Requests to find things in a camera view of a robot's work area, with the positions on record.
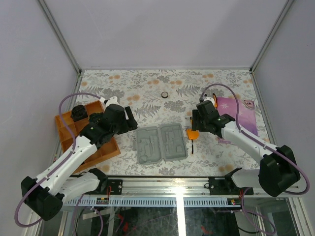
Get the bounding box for orange tape measure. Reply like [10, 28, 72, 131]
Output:
[186, 129, 199, 154]

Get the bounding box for grey plastic tool case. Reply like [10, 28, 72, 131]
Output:
[133, 123, 188, 165]

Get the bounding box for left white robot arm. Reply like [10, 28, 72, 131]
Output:
[21, 104, 138, 221]

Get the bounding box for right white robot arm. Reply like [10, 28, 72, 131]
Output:
[192, 101, 301, 197]

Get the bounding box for orange black pliers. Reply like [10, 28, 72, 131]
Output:
[212, 93, 218, 109]

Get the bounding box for orange wooden divided tray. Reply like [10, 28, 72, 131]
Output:
[55, 111, 121, 174]

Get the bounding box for black rolled belt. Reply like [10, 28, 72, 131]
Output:
[70, 105, 88, 122]

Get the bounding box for purple folded cloth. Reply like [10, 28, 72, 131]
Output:
[217, 97, 258, 135]

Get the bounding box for small black tape roll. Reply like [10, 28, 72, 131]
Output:
[161, 91, 169, 98]

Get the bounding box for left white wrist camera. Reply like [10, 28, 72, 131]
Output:
[99, 96, 119, 107]

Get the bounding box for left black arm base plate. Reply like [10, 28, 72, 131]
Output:
[105, 179, 123, 196]

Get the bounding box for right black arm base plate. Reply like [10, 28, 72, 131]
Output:
[208, 169, 247, 196]

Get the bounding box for aluminium front rail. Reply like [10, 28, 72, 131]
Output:
[36, 176, 302, 197]

